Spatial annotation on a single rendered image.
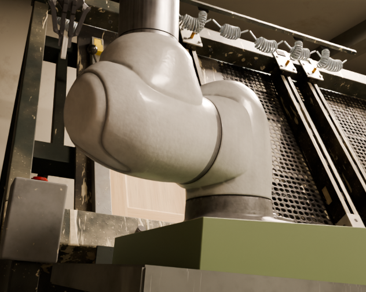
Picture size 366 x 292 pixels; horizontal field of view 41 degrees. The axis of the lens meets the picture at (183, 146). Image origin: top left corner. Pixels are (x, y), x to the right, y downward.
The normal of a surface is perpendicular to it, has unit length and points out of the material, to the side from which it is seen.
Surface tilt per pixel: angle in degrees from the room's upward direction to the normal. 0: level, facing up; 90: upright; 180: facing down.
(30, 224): 90
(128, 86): 82
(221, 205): 85
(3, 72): 90
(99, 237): 58
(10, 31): 90
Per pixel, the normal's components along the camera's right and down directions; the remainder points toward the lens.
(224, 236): 0.43, -0.21
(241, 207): 0.19, -0.34
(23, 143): 0.38, -0.69
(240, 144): 0.65, -0.12
